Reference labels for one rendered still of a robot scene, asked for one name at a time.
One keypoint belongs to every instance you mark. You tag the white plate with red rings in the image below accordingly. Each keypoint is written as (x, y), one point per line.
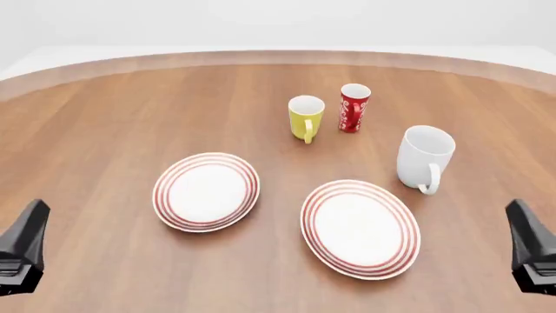
(359, 228)
(207, 192)

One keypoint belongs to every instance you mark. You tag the yellow and white mug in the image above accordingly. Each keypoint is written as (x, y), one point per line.
(306, 119)

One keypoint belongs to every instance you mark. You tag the red patterned mug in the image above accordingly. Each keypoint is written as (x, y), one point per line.
(353, 109)

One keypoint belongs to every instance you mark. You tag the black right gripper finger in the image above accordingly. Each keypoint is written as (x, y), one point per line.
(527, 234)

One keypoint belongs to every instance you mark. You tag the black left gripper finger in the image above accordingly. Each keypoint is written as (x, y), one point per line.
(26, 231)

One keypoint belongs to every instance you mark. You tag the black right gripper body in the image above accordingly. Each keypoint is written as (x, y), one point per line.
(538, 277)

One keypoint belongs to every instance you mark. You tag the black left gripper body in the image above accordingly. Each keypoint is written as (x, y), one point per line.
(15, 277)

